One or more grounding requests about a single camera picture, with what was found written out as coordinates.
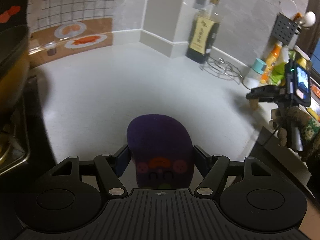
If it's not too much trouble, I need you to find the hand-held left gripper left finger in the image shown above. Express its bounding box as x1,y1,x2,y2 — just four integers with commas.
45,144,130,199

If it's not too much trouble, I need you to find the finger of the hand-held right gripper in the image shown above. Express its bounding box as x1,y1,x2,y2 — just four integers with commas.
246,85,279,103

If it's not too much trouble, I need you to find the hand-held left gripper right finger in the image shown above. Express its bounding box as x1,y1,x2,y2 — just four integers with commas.
194,145,277,199

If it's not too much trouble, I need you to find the purple eggplant sponge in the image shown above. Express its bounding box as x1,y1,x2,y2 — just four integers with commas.
127,114,195,189

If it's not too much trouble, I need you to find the person's right forearm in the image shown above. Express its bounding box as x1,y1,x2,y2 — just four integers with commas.
286,106,320,165

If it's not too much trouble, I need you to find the person's right hand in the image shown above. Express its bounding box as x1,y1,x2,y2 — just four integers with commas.
269,107,288,147

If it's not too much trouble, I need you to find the orange bottle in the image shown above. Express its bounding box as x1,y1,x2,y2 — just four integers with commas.
260,42,283,84

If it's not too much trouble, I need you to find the black perforated metal rack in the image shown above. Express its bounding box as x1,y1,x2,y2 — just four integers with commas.
271,14,302,46

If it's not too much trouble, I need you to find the white ball-shaped object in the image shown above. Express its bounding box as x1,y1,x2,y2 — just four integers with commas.
302,11,316,28

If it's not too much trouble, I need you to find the dark soy sauce bottle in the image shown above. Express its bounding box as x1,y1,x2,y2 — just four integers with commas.
185,0,222,64

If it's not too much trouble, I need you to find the dark cooking pan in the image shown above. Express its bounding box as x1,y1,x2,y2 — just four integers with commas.
0,25,30,110

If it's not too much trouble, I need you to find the metal wire trivet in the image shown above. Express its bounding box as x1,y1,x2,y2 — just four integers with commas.
200,56,243,84

